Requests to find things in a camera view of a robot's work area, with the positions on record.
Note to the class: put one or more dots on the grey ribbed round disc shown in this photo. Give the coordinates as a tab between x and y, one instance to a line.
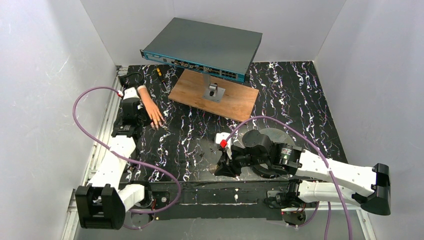
278	136

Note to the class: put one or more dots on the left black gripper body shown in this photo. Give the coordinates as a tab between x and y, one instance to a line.
131	108

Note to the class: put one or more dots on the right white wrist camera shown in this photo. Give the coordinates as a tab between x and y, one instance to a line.
224	143

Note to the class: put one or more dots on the aluminium frame profile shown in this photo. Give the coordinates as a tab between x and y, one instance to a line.
95	112

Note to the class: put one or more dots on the mannequin hand with nails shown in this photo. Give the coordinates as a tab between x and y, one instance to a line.
151	108

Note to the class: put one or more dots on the yellow black screwdriver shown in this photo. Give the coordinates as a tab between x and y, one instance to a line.
162	79

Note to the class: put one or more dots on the metal stand bracket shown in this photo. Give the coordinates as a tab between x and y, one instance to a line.
212	91

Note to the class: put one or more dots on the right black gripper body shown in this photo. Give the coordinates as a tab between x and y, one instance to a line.
233	159

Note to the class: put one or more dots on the wooden base board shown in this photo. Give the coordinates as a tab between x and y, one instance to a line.
237	103

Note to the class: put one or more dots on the grey teal network switch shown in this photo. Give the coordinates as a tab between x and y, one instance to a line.
217	50

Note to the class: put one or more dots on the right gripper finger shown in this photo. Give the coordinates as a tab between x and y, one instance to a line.
227	169
223	160

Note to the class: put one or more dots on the black front mounting rail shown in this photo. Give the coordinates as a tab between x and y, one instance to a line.
225	200

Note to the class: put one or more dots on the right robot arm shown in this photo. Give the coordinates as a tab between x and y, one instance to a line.
313	179

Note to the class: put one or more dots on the black plug with cable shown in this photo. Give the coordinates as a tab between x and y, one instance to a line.
131	80

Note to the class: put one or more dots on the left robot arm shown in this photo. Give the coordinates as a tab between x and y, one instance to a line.
100	203

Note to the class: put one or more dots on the nail polish bottle white cap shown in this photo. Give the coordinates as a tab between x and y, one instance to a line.
212	168

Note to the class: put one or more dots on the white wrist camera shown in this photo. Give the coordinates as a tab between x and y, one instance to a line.
130	93
224	143

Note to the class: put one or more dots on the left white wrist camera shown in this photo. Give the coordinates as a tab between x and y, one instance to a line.
130	93

